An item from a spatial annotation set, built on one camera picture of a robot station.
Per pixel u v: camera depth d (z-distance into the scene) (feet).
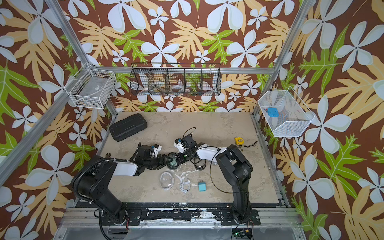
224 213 2.51
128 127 3.42
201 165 2.92
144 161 2.51
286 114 2.75
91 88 2.81
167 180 2.83
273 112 2.80
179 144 2.83
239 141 3.33
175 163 2.98
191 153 2.33
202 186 2.73
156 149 2.89
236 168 1.66
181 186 2.75
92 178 1.56
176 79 3.16
